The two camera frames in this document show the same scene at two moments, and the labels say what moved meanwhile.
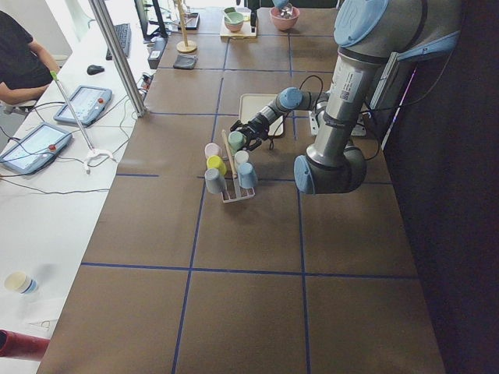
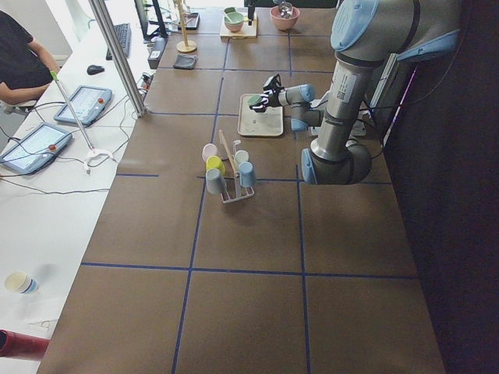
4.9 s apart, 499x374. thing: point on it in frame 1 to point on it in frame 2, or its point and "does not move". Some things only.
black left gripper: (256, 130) to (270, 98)
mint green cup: (236, 140) to (254, 99)
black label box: (156, 54) does not move
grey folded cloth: (185, 61) does not move
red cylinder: (22, 346) does not move
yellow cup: (216, 161) does not move
